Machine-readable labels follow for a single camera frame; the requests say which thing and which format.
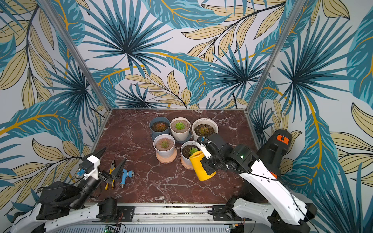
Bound yellow watering can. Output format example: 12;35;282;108
189;151;216;181

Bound large white round pot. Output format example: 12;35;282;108
191;118;219;141

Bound white pot dark soil succulent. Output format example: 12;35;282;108
180;141;200;170

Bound white ribbed pot green succulent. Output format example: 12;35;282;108
171;117;191;144

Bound white pot pink soil succulent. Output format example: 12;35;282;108
153;134;177;164

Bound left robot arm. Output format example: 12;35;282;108
10;148;127;233

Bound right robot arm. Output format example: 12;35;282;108
193;130;318;233

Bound blue pot red succulent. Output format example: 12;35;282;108
149;116;171;140

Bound blue spray nozzle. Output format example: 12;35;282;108
120;169;134;187

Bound yellow handled pliers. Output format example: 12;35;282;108
104;160;116;190

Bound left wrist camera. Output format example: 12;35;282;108
76;154;101;180

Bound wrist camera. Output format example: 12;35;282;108
197;136;212;159
76;154;101;180

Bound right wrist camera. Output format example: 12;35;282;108
197;136;212;159

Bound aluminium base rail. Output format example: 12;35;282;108
43;202;298;233

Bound left metal frame post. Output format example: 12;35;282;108
39;0;112;112

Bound metal frame post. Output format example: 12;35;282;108
245;0;306;115
39;0;112;112

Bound right metal frame post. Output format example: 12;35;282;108
245;0;306;115

